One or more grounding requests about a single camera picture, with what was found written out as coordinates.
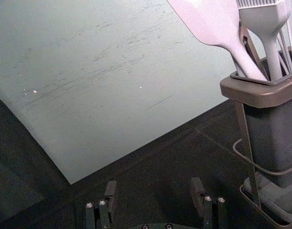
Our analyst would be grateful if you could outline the black table cloth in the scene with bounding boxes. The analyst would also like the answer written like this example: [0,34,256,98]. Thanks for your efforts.
[0,92,292,229]

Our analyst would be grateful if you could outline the pale grey silicone brush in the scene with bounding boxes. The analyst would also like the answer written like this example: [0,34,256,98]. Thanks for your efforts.
[236,0,291,81]

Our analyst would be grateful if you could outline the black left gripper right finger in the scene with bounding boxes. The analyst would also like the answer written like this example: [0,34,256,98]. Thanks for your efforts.
[190,177,227,229]

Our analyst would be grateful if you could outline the grey wire whisk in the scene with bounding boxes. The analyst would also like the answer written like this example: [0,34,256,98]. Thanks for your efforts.
[276,0,292,75]

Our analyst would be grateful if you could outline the dark grey utensil holder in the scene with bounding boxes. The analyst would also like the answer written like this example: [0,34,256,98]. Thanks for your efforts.
[219,56,292,189]

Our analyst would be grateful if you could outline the pale grey silicone spatula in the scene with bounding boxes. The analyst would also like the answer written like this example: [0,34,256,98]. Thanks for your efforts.
[166,0,268,82]

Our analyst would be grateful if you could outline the dark grey drip tray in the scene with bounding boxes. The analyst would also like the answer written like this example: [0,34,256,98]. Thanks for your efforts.
[240,171,292,229]

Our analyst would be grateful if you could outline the black rack with steel bars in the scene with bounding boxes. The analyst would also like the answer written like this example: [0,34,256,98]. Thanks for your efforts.
[232,99,292,208]

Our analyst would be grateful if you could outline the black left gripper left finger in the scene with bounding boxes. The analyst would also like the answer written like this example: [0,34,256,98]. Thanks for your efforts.
[85,180,117,229]

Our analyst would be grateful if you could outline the brown metal utensil handle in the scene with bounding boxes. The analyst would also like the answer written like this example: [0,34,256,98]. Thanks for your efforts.
[238,23,271,81]

